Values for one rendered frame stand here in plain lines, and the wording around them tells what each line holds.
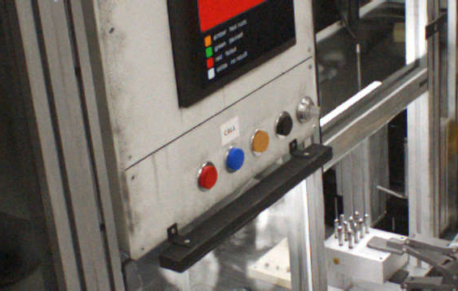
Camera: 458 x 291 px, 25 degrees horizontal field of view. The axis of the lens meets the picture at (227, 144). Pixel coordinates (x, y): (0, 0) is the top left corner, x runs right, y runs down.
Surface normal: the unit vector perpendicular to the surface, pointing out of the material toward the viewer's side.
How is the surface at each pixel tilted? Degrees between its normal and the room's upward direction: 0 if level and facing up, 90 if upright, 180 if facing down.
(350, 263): 90
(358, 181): 90
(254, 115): 90
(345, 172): 90
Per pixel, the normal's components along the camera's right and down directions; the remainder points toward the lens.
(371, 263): -0.58, 0.38
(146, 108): 0.81, 0.18
